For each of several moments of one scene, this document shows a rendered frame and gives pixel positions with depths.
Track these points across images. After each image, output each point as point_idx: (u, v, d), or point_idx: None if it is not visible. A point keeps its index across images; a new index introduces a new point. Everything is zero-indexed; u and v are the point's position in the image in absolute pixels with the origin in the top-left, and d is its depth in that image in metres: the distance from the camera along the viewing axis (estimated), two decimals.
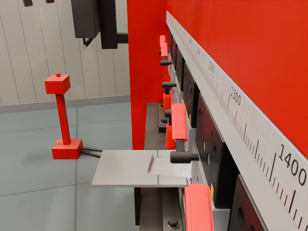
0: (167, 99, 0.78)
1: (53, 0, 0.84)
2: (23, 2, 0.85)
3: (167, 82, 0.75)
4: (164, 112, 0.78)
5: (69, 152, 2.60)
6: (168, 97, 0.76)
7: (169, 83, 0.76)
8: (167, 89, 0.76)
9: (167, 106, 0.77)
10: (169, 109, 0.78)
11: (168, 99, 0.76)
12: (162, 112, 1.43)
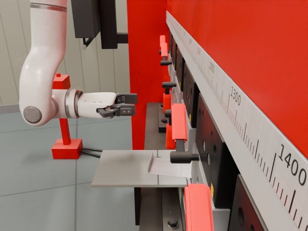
0: (167, 99, 0.78)
1: (133, 106, 0.73)
2: (133, 103, 0.83)
3: (167, 82, 0.75)
4: (164, 112, 0.78)
5: (69, 152, 2.60)
6: (168, 97, 0.76)
7: (169, 83, 0.76)
8: (167, 89, 0.76)
9: (167, 106, 0.77)
10: (169, 109, 0.78)
11: (168, 99, 0.76)
12: (162, 112, 1.43)
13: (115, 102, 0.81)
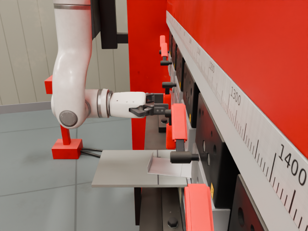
0: (167, 99, 0.78)
1: (166, 105, 0.73)
2: (162, 103, 0.82)
3: (167, 82, 0.75)
4: None
5: (69, 152, 2.60)
6: (168, 97, 0.76)
7: (169, 83, 0.76)
8: (167, 89, 0.76)
9: None
10: (169, 109, 0.78)
11: (168, 99, 0.76)
12: None
13: None
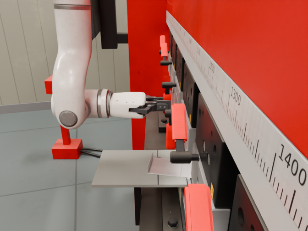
0: (167, 99, 0.78)
1: (168, 101, 0.76)
2: None
3: (167, 82, 0.75)
4: (164, 112, 0.78)
5: (69, 152, 2.60)
6: (168, 97, 0.76)
7: (169, 83, 0.76)
8: (167, 89, 0.76)
9: None
10: None
11: (168, 99, 0.76)
12: (162, 112, 1.43)
13: (145, 104, 0.80)
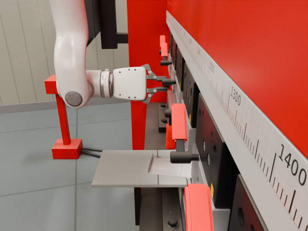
0: None
1: (168, 89, 0.80)
2: None
3: (167, 82, 0.75)
4: (163, 86, 0.84)
5: (69, 152, 2.60)
6: (168, 85, 0.79)
7: (169, 79, 0.76)
8: (167, 84, 0.77)
9: None
10: None
11: (167, 86, 0.80)
12: (162, 112, 1.43)
13: None
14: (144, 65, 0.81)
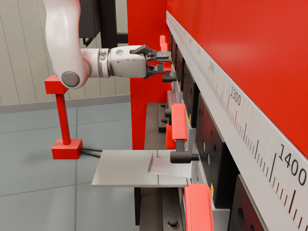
0: (167, 63, 0.77)
1: None
2: (166, 52, 0.76)
3: (167, 82, 0.75)
4: None
5: (69, 152, 2.60)
6: (168, 71, 0.78)
7: (170, 78, 0.75)
8: (167, 76, 0.76)
9: None
10: None
11: (167, 69, 0.78)
12: (162, 112, 1.43)
13: (146, 54, 0.76)
14: (140, 50, 0.72)
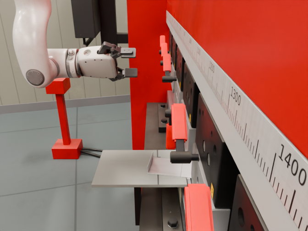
0: (167, 63, 0.77)
1: (135, 77, 0.82)
2: (131, 48, 0.75)
3: (167, 82, 0.75)
4: (164, 57, 0.80)
5: (69, 152, 2.60)
6: (168, 71, 0.78)
7: (170, 78, 0.75)
8: (167, 76, 0.76)
9: None
10: None
11: (167, 69, 0.78)
12: (162, 112, 1.43)
13: (112, 52, 0.75)
14: (102, 47, 0.71)
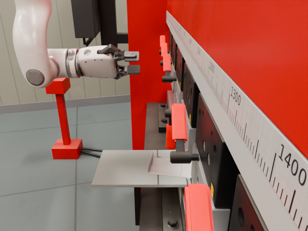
0: (167, 63, 0.77)
1: (138, 74, 0.80)
2: (134, 52, 0.76)
3: (167, 82, 0.75)
4: (164, 57, 0.80)
5: (69, 152, 2.60)
6: (168, 71, 0.78)
7: (170, 78, 0.75)
8: (167, 76, 0.76)
9: None
10: None
11: (167, 69, 0.78)
12: (162, 112, 1.43)
13: (114, 54, 0.76)
14: (107, 49, 0.72)
